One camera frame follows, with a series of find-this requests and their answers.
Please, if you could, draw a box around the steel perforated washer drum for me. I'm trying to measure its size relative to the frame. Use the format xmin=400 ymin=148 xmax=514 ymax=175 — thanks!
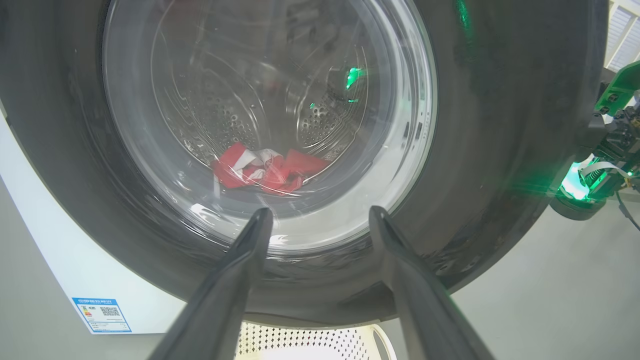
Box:
xmin=150 ymin=0 xmax=381 ymax=166

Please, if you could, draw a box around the blue energy label sticker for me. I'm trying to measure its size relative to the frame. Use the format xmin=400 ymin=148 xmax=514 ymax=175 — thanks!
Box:
xmin=72 ymin=297 xmax=132 ymax=334

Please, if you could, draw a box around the red and white garment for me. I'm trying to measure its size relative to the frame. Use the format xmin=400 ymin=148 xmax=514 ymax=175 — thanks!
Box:
xmin=210 ymin=142 xmax=331 ymax=196

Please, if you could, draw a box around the cream perforated laundry basket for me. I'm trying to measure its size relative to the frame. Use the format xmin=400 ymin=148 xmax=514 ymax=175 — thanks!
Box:
xmin=235 ymin=322 xmax=399 ymax=360

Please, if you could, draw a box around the white front-loading washing machine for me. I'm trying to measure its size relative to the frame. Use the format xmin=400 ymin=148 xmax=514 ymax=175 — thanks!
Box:
xmin=0 ymin=100 xmax=187 ymax=335

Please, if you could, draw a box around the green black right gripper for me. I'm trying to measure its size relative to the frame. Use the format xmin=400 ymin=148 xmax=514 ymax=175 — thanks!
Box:
xmin=550 ymin=60 xmax=640 ymax=221

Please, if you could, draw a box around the white window blind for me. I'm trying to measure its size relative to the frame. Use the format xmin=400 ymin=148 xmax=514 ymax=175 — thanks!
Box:
xmin=603 ymin=0 xmax=640 ymax=71

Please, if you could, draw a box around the dark round glass washer door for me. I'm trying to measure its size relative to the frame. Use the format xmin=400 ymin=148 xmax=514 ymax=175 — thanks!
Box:
xmin=0 ymin=0 xmax=609 ymax=329

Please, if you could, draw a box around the thin black right gripper cable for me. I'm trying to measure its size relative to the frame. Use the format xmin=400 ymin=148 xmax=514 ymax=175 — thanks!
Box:
xmin=615 ymin=190 xmax=640 ymax=232

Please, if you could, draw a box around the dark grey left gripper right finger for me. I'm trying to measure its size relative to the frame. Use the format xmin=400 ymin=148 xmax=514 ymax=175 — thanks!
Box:
xmin=369 ymin=206 xmax=496 ymax=360

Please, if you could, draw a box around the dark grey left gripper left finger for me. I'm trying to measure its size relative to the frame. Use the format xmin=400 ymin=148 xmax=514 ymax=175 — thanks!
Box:
xmin=149 ymin=207 xmax=274 ymax=360

